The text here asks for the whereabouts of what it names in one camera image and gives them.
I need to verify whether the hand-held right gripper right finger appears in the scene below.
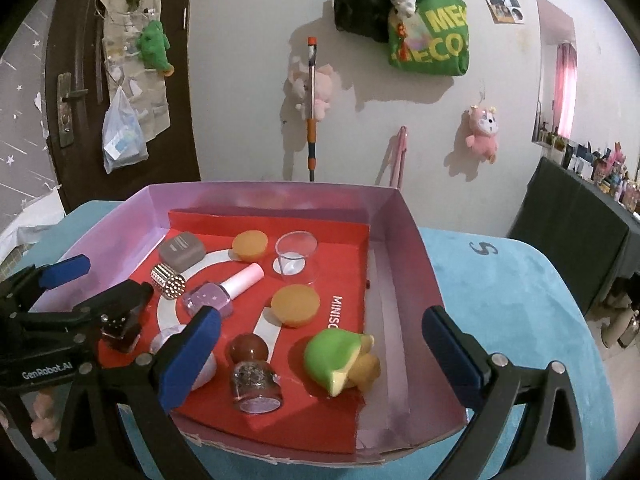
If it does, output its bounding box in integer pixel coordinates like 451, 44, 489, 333
421, 304, 587, 480

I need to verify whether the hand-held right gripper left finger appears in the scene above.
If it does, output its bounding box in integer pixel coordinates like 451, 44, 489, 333
52, 305, 222, 480

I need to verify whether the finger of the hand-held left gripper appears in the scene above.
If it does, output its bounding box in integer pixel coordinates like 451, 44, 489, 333
0, 255, 92, 318
0, 280, 155, 361

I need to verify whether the pink round compact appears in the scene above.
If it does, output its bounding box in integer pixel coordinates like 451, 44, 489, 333
149, 324, 218, 392

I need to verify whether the black glass bottle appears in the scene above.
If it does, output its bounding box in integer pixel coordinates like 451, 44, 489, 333
100, 305, 143, 353

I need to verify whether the studded silver cylinder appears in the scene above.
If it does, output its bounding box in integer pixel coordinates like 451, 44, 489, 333
150, 262, 187, 300

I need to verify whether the purple nail polish bottle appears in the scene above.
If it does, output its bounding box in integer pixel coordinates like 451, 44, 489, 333
181, 262, 265, 318

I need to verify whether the glitter jar with dark lid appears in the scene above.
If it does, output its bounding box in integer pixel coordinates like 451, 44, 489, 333
228, 334, 284, 415

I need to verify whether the brown rounded case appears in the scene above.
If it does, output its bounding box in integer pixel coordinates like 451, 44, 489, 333
159, 231, 205, 268

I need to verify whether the orange round soap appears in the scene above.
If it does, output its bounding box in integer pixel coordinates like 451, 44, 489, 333
231, 230, 268, 262
270, 284, 321, 328

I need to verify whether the green apple dog figurine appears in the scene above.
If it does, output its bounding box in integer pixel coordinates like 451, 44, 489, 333
303, 331, 381, 397

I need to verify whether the clear plastic cup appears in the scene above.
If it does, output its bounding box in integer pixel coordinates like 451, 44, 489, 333
275, 230, 319, 283

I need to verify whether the purple cardboard box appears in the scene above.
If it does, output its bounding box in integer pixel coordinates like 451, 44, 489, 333
30, 181, 468, 463

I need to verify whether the person's left hand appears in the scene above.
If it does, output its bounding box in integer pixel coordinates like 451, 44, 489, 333
29, 392, 57, 438

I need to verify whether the white plastic sheet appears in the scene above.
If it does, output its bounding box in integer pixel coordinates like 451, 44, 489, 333
0, 190, 68, 261

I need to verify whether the grey star-print wallpaper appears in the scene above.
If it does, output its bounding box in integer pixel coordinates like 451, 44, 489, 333
0, 0, 66, 231

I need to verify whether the white plastic bag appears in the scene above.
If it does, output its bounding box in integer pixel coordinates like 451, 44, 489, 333
101, 85, 149, 175

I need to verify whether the grey chair base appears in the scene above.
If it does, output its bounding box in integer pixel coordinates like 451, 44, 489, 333
597, 305, 640, 348

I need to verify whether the dark green tablecloth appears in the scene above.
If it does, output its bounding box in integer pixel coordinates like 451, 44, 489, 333
507, 156, 640, 316

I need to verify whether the dark wooden door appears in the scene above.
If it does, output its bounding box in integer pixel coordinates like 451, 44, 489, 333
42, 0, 203, 211

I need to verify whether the green dinosaur plush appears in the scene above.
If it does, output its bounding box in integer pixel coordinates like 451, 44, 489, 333
137, 20, 176, 77

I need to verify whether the row of cosmetic bottles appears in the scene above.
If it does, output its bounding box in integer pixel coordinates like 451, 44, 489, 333
537, 127, 640, 213

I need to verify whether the pink pig plush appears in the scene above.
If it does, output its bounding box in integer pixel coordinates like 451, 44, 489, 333
286, 57, 335, 122

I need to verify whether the green tote bag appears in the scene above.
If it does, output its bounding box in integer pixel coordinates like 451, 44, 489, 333
388, 0, 471, 77

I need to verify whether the red tassel charm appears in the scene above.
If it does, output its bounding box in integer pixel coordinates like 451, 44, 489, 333
392, 16, 413, 61

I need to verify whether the black backpack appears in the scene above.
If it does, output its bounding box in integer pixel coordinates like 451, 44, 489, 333
333, 0, 396, 43

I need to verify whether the metal door handle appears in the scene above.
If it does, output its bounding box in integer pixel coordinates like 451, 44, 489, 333
56, 72, 88, 148

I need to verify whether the tall wall mirror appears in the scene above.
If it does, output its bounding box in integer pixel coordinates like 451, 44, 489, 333
534, 0, 578, 148

